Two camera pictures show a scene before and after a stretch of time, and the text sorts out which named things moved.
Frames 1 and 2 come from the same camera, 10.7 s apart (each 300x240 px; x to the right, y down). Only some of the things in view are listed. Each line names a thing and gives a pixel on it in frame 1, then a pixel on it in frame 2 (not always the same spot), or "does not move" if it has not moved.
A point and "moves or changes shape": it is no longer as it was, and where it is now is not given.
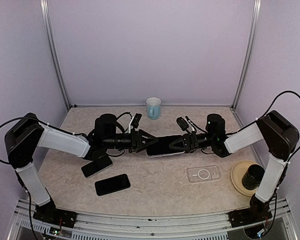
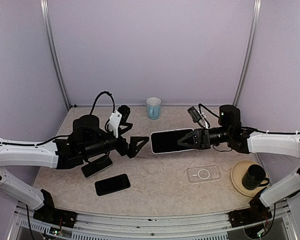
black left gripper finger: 145,137 → 129,126
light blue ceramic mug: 154,107 does not move
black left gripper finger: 145,145 → 136,143
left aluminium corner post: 46,19 does not move
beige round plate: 237,172 does not move
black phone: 156,156 → 166,141
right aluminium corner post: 247,62 does not move
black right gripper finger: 179,145 → 197,142
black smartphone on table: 111,184 does not move
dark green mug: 251,178 does not move
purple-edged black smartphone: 162,146 moves or changes shape
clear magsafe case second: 197,174 does not move
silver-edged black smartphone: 97,166 does not move
